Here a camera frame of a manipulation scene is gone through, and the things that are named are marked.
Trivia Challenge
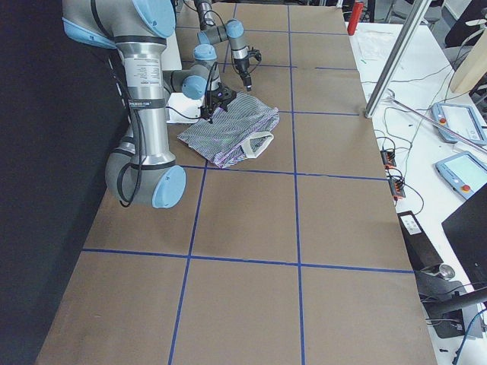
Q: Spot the black orange power strip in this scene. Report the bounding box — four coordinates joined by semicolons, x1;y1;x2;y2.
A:
380;149;406;202

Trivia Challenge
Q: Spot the white hook reaching stick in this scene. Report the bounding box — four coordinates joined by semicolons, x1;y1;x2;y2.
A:
386;89;485;149

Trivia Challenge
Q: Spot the red cylinder tube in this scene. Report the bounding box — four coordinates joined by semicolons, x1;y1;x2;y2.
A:
347;0;364;36

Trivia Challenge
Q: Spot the lower blue teach pendant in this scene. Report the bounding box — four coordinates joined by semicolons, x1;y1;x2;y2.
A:
434;151;486;200

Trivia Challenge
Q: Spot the aluminium frame post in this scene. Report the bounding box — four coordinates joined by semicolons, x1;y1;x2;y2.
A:
364;0;431;119

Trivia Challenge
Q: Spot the black box with label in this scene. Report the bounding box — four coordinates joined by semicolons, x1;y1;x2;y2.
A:
397;211;444;271

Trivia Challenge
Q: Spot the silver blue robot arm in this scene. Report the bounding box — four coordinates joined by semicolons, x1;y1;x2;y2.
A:
62;1;237;208
193;0;259;91

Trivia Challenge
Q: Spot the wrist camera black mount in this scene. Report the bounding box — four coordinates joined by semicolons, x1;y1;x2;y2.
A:
247;47;262;63

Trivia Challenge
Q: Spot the black monitor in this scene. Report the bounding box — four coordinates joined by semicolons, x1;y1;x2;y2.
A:
442;196;486;283

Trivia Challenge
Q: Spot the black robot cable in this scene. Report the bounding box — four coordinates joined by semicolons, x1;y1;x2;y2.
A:
116;60;220;208

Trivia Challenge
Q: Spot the blue teach pendant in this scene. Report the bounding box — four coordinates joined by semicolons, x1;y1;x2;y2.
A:
432;103;486;146
434;151;486;200

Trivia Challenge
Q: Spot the upper blue teach pendant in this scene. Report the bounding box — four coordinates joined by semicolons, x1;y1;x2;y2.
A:
432;103;486;146

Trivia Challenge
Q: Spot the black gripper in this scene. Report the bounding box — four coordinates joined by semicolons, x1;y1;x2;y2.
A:
200;85;236;124
234;59;252;91

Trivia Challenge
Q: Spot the blue white striped polo shirt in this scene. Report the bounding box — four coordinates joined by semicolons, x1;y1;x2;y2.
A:
178;92;279;168

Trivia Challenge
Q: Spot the clear plastic sheet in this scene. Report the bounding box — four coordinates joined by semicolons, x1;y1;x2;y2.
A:
357;30;396;61

